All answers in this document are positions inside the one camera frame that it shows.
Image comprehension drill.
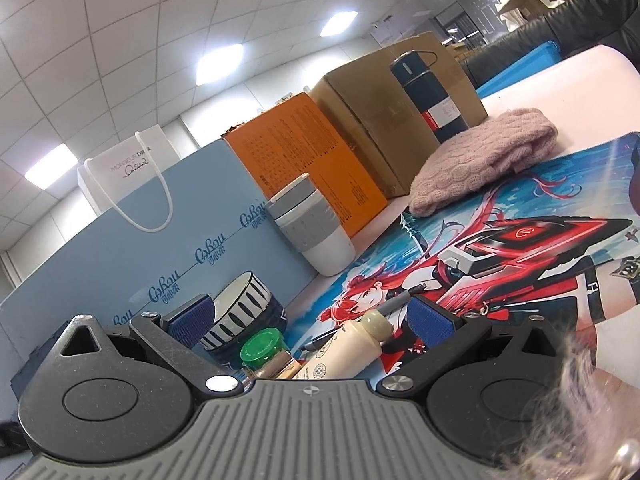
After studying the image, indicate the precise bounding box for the blue plastic bin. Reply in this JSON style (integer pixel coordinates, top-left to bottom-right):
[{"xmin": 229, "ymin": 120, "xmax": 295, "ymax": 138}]
[{"xmin": 475, "ymin": 41, "xmax": 563, "ymax": 98}]

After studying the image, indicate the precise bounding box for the light blue cardboard box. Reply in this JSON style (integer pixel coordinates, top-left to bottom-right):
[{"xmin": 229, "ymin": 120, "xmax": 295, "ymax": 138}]
[{"xmin": 0, "ymin": 140, "xmax": 331, "ymax": 361}]

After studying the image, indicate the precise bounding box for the dark blue thermos bottle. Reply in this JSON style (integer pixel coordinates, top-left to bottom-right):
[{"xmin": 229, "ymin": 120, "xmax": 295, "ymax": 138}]
[{"xmin": 390, "ymin": 50, "xmax": 468, "ymax": 145}]

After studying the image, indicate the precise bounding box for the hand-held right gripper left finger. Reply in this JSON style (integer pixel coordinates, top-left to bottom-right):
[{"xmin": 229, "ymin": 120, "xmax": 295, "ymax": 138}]
[{"xmin": 50, "ymin": 294, "xmax": 241, "ymax": 395}]

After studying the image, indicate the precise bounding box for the printed desk mat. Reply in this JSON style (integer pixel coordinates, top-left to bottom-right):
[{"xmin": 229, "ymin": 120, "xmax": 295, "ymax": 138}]
[{"xmin": 285, "ymin": 131, "xmax": 640, "ymax": 376}]

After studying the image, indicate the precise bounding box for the pink knit hat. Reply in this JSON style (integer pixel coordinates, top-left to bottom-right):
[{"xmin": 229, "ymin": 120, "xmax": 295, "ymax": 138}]
[{"xmin": 409, "ymin": 107, "xmax": 558, "ymax": 217}]

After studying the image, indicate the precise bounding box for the striped ceramic bowl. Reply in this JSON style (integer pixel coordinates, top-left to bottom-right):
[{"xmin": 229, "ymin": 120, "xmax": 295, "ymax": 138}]
[{"xmin": 200, "ymin": 271, "xmax": 288, "ymax": 361}]

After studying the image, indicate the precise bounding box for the white cup grey sleeve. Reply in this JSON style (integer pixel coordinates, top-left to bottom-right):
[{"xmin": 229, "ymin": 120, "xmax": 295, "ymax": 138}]
[{"xmin": 265, "ymin": 172, "xmax": 357, "ymax": 277}]

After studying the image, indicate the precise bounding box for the orange box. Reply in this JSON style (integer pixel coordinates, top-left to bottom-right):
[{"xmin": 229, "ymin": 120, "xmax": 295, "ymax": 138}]
[{"xmin": 222, "ymin": 92, "xmax": 390, "ymax": 238}]

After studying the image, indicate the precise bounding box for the black pen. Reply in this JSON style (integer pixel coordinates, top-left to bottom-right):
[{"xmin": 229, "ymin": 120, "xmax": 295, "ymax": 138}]
[{"xmin": 300, "ymin": 287, "xmax": 426, "ymax": 353}]

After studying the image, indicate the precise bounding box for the cream tube bottle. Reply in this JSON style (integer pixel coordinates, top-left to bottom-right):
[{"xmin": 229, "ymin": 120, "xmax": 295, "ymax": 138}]
[{"xmin": 290, "ymin": 310, "xmax": 391, "ymax": 381}]

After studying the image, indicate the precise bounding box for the brown cardboard box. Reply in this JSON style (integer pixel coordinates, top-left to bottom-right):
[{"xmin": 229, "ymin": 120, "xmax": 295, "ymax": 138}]
[{"xmin": 310, "ymin": 31, "xmax": 488, "ymax": 198}]

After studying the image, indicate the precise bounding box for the white paper bag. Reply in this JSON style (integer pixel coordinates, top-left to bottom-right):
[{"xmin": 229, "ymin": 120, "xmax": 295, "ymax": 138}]
[{"xmin": 77, "ymin": 124, "xmax": 183, "ymax": 233}]

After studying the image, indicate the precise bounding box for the person's right forearm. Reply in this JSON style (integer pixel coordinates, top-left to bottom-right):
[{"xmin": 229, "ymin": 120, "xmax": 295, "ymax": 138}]
[{"xmin": 515, "ymin": 320, "xmax": 640, "ymax": 480}]

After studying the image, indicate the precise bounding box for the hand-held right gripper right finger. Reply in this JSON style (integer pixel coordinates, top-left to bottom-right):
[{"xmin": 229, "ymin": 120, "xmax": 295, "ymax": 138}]
[{"xmin": 375, "ymin": 295, "xmax": 571, "ymax": 397}]

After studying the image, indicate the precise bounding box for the green lid bottle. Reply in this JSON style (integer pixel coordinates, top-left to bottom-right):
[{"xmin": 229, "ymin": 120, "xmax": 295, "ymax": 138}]
[{"xmin": 240, "ymin": 327, "xmax": 301, "ymax": 381}]

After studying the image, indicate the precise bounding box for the dark sofa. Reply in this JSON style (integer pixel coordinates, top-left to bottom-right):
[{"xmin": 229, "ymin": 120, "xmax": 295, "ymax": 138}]
[{"xmin": 460, "ymin": 0, "xmax": 640, "ymax": 86}]

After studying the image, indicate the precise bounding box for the ceiling light panel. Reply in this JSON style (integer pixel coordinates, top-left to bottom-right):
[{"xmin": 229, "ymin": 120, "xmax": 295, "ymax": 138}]
[
  {"xmin": 196, "ymin": 42, "xmax": 246, "ymax": 86},
  {"xmin": 25, "ymin": 143, "xmax": 78, "ymax": 188},
  {"xmin": 320, "ymin": 10, "xmax": 358, "ymax": 38}
]

